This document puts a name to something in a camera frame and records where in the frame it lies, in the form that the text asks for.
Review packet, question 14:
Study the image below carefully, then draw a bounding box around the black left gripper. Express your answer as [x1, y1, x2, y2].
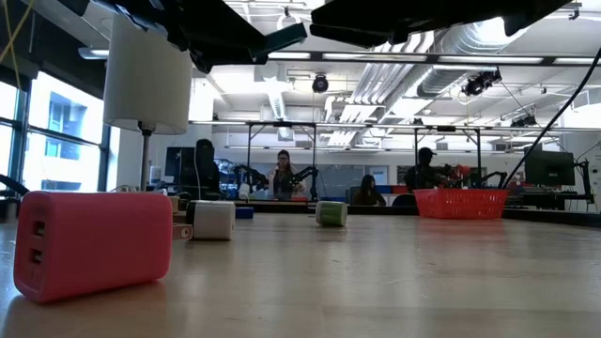
[69, 0, 269, 74]

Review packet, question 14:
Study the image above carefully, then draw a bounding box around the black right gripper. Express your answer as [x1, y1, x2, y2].
[310, 0, 572, 48]

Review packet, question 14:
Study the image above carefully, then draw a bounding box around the green cube charger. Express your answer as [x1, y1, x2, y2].
[315, 200, 349, 228]

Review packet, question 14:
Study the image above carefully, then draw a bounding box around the white cube charger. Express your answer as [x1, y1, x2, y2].
[186, 200, 237, 242]

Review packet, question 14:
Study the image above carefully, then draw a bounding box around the black overhead light bar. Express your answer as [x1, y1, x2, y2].
[267, 48, 601, 66]

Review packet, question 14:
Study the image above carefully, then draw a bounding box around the white cylinder table lamp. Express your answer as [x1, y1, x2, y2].
[102, 13, 194, 192]

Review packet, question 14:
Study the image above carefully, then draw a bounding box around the black ceiling mounted device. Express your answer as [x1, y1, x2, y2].
[461, 69, 503, 98]

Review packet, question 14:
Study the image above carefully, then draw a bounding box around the person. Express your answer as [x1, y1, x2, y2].
[352, 174, 387, 207]
[267, 148, 301, 201]
[404, 146, 445, 192]
[193, 138, 222, 198]

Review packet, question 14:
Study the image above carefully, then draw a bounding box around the ceiling light fixture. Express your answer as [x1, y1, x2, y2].
[78, 46, 111, 61]

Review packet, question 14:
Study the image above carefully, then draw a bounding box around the red plastic basket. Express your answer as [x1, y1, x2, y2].
[413, 188, 511, 221]

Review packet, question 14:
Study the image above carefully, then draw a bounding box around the large pink USB charger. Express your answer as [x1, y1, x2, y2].
[12, 190, 194, 304]

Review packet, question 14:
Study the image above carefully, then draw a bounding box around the white coiled ceiling cable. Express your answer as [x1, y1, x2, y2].
[276, 9, 303, 30]

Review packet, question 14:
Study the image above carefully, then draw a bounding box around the black ceiling dome camera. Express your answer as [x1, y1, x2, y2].
[311, 73, 331, 94]

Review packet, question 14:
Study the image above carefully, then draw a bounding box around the black metal rig frame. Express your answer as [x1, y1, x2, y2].
[413, 124, 483, 190]
[245, 120, 317, 202]

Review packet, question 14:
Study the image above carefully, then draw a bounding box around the black aluminium table frame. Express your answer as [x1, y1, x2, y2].
[0, 173, 601, 229]

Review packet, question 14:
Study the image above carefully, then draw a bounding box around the yellow cable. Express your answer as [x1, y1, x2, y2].
[0, 0, 35, 90]

